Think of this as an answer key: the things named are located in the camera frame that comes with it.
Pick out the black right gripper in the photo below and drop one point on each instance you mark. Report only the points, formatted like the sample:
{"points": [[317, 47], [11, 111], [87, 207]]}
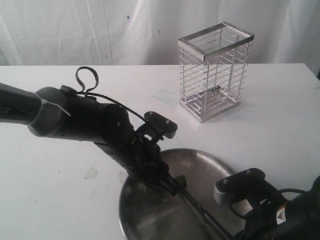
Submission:
{"points": [[265, 200]]}

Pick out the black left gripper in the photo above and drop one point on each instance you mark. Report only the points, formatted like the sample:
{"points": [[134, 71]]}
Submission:
{"points": [[142, 160]]}

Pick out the black handled knife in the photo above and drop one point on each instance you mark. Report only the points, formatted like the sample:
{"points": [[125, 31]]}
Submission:
{"points": [[222, 233]]}

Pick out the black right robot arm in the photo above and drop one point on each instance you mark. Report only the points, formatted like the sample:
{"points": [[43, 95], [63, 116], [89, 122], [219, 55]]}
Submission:
{"points": [[295, 219]]}

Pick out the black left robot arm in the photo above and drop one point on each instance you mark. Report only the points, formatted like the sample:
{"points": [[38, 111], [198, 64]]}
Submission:
{"points": [[65, 114]]}

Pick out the round steel plate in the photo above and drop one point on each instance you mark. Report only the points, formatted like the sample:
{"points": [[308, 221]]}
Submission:
{"points": [[148, 214]]}

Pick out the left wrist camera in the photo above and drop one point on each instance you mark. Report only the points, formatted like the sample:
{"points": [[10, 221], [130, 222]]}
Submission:
{"points": [[164, 126]]}

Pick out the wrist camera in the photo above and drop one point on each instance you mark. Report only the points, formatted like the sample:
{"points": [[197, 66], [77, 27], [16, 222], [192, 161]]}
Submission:
{"points": [[234, 188], [164, 126]]}

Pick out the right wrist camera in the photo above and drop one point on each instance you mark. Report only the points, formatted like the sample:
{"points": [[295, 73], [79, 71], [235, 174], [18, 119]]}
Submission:
{"points": [[234, 188]]}

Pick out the silver wire utensil holder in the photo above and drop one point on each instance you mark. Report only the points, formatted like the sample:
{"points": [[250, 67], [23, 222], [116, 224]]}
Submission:
{"points": [[212, 65]]}

